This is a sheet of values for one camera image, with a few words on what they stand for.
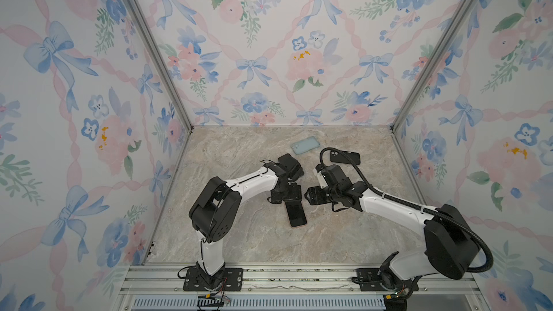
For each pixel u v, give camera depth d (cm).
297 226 86
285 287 73
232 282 74
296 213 90
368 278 74
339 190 67
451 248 43
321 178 70
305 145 114
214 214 49
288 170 73
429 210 46
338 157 109
